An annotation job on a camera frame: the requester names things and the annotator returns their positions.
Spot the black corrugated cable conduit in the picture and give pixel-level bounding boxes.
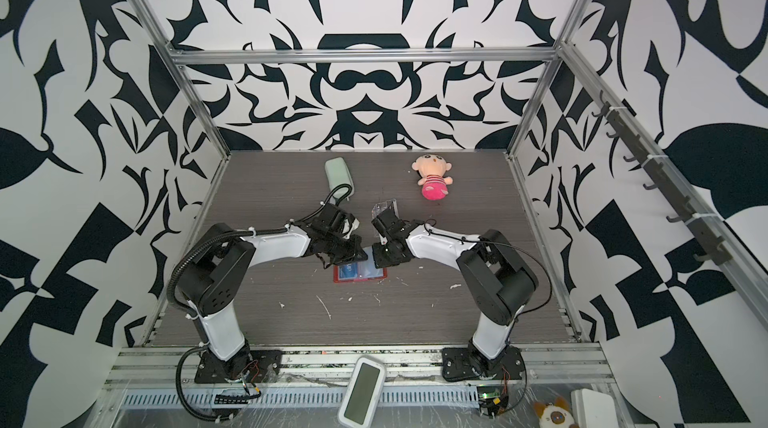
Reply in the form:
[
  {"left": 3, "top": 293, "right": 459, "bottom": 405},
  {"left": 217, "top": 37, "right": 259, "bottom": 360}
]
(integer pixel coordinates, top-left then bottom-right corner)
[{"left": 166, "top": 183, "right": 354, "bottom": 423}]

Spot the red card holder wallet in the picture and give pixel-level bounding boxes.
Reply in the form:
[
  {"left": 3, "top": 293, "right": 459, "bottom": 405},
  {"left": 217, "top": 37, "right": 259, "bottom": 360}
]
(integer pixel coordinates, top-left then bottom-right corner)
[{"left": 334, "top": 259, "right": 388, "bottom": 283}]

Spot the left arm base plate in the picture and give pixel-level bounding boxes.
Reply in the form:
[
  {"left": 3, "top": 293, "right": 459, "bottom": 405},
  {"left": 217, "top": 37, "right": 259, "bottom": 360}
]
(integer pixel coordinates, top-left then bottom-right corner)
[{"left": 194, "top": 349, "right": 283, "bottom": 384}]

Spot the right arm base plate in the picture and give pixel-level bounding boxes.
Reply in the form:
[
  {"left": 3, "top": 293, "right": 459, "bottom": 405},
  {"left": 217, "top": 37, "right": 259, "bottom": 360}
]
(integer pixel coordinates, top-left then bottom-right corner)
[{"left": 441, "top": 345, "right": 526, "bottom": 382}]

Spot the white box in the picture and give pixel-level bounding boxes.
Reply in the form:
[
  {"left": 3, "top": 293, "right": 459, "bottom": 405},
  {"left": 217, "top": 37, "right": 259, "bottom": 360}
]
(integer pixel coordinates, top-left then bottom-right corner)
[{"left": 571, "top": 388, "right": 620, "bottom": 428}]

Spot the clear plastic card box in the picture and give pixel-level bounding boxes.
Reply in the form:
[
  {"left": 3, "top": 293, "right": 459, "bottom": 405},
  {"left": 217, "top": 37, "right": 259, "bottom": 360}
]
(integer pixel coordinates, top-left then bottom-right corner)
[{"left": 371, "top": 199, "right": 399, "bottom": 219}]

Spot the small green circuit board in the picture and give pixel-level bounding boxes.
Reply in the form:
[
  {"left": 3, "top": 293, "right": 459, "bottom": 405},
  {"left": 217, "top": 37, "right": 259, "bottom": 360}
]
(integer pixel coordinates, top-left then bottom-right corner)
[{"left": 477, "top": 385, "right": 509, "bottom": 418}]

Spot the mint green glasses case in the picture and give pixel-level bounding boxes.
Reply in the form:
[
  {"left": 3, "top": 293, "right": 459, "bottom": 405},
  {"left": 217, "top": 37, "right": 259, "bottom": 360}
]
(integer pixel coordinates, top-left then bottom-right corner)
[{"left": 324, "top": 157, "right": 354, "bottom": 202}]

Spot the pink plush doll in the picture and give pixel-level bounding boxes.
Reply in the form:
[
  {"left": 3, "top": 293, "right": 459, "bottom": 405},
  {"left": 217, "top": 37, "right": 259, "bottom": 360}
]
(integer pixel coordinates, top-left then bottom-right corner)
[{"left": 411, "top": 154, "right": 453, "bottom": 201}]

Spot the white brown plush toy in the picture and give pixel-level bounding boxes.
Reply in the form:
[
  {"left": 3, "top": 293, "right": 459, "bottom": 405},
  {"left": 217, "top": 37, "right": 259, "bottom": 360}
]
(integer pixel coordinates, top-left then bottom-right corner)
[{"left": 533, "top": 397, "right": 579, "bottom": 428}]

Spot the white timer display device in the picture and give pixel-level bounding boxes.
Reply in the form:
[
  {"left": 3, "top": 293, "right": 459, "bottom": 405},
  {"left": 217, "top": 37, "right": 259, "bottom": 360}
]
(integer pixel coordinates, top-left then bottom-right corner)
[{"left": 337, "top": 356, "right": 387, "bottom": 428}]

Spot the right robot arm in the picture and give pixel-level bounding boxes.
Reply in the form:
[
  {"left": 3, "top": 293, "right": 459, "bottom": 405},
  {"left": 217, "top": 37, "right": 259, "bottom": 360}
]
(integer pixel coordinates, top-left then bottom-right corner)
[{"left": 372, "top": 209, "right": 539, "bottom": 362}]

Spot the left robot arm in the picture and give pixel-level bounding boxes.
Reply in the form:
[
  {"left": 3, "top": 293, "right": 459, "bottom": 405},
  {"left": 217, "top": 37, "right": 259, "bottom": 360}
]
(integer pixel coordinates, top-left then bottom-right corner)
[{"left": 166, "top": 202, "right": 368, "bottom": 369}]

